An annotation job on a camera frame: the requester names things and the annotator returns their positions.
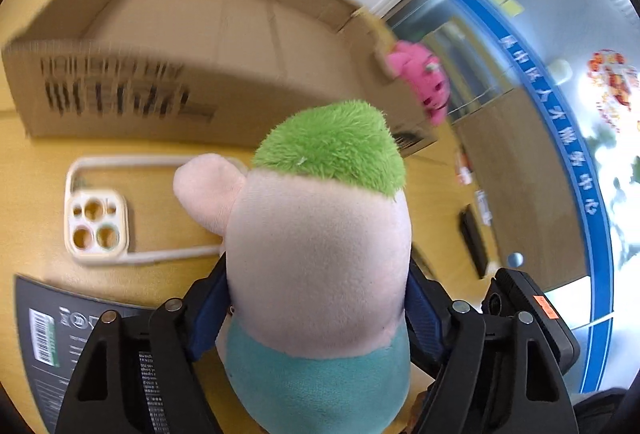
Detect white phone case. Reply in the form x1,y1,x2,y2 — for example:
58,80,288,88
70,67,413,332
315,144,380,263
64,155,248,267

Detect green-haired plush toy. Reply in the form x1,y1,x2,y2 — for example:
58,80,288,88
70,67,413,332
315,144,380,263
172,101,416,434

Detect blue banner strip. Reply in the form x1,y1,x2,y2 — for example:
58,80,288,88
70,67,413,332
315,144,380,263
446,0,617,397

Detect small red white item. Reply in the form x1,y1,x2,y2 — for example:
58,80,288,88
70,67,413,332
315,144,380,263
454,148,474,185

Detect red paper decoration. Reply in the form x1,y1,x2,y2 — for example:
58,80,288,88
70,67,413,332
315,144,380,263
586,48,640,131

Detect cardboard box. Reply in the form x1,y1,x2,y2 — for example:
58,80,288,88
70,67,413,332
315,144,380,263
2,0,441,160

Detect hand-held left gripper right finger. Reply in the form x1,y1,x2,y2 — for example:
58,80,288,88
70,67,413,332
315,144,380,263
404,258,581,434

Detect pink plush toy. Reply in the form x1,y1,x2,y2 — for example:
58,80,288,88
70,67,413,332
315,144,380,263
385,40,451,127

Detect black slim device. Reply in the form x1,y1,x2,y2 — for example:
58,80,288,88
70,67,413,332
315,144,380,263
459,205,488,279

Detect wooden desktop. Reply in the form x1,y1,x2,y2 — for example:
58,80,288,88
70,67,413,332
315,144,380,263
0,0,506,434

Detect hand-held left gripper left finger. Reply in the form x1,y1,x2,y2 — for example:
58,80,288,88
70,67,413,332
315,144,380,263
54,254,236,434

